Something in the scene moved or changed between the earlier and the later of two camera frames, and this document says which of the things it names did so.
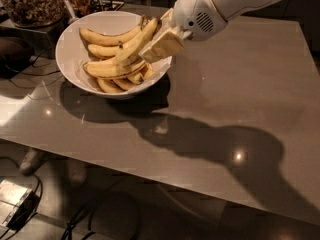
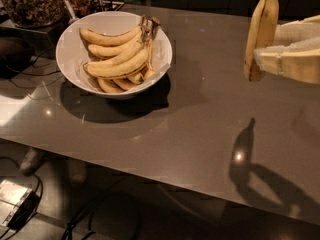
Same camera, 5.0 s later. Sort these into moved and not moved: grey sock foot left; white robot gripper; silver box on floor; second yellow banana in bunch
Moved: white robot gripper
Not moved: grey sock foot left; silver box on floor; second yellow banana in bunch
